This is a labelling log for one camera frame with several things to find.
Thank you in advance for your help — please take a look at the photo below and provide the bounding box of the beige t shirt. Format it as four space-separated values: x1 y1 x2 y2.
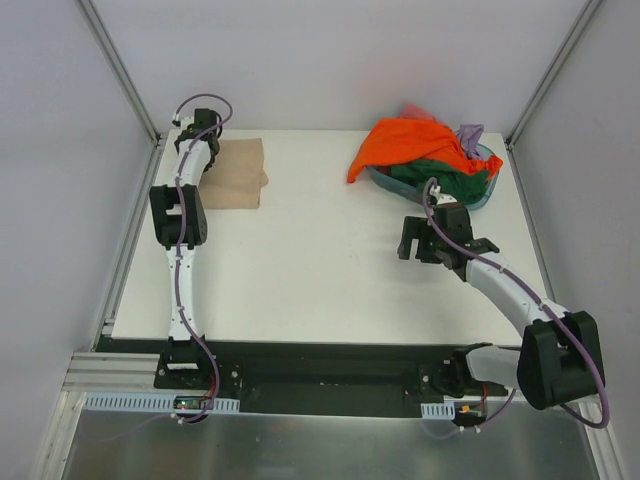
198 138 269 210

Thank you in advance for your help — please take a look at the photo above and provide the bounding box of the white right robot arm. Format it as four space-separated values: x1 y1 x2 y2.
397 203 605 410

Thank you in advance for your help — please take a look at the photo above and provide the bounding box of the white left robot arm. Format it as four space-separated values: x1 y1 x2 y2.
149 108 222 390

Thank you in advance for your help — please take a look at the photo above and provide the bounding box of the teal plastic laundry basket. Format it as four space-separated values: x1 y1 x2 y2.
358 143 503 208

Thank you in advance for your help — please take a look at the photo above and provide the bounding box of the green t shirt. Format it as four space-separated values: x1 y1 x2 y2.
389 159 489 205

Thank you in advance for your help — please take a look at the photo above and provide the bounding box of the lilac t shirt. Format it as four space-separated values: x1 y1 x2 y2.
454 124 484 160

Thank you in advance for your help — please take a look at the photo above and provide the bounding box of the orange t shirt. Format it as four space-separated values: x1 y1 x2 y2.
346 118 503 183

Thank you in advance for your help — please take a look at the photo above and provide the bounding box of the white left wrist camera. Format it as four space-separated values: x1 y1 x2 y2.
171 114 193 128

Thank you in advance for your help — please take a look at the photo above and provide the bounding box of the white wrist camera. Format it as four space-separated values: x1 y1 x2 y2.
171 114 193 128
429 186 457 207

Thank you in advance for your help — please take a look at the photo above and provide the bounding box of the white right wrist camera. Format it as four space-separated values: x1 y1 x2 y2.
429 186 457 207

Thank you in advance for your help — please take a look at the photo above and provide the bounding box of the left aluminium frame post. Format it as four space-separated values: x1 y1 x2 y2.
74 0 162 146

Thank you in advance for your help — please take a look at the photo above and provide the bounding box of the aluminium frame post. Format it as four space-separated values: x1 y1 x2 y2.
74 0 162 146
505 0 605 151

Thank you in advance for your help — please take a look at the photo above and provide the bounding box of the right white cable duct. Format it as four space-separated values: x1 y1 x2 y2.
420 400 487 421

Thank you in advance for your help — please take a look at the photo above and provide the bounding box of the white cable duct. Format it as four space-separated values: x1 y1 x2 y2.
84 392 208 415
420 400 487 421

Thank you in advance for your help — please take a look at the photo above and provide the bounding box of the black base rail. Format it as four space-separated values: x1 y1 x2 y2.
94 335 519 416

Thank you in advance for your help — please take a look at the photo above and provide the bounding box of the right aluminium frame post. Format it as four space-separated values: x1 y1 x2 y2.
505 0 605 151

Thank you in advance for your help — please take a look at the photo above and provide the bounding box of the left white cable duct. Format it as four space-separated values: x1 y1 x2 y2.
84 392 208 415

